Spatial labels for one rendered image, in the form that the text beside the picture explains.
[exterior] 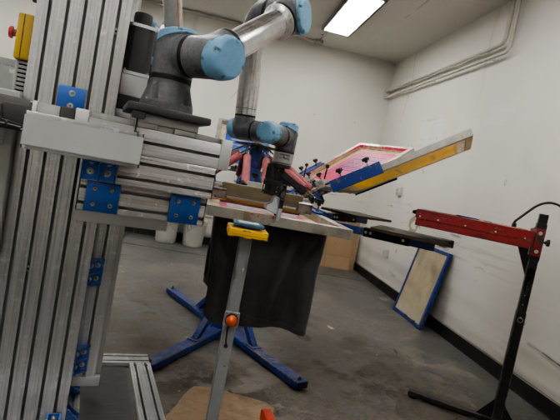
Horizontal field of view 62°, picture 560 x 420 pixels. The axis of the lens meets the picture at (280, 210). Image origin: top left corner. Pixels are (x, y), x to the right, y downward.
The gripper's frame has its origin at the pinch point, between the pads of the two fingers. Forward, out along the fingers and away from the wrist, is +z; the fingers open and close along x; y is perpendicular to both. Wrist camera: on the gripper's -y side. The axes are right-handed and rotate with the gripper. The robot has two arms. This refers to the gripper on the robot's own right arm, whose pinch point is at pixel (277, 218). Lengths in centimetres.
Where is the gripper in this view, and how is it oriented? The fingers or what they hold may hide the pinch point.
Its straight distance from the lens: 172.1
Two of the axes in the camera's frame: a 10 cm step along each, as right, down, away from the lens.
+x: 1.4, 1.0, -9.8
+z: -1.9, 9.8, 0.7
